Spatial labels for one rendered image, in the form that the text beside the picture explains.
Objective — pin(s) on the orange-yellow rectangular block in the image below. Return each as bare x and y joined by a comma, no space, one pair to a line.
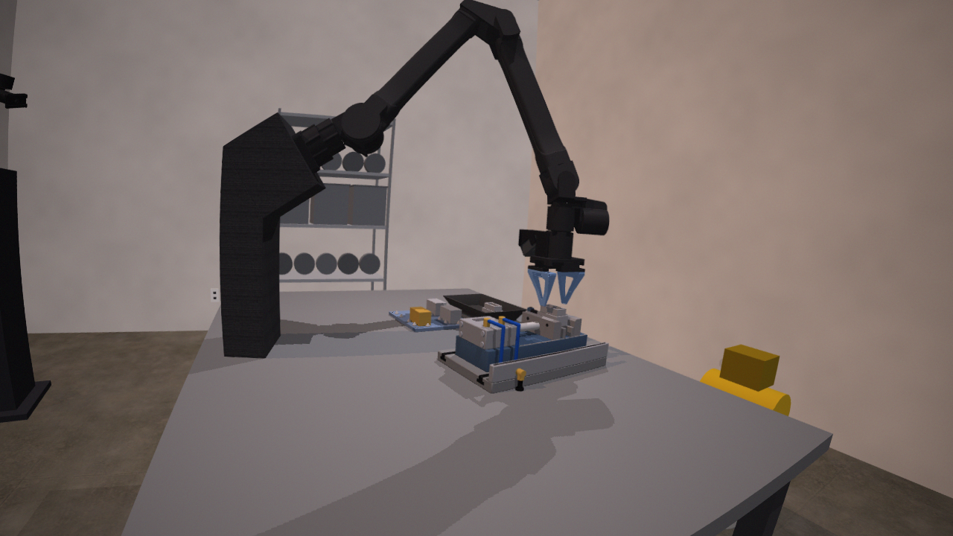
420,316

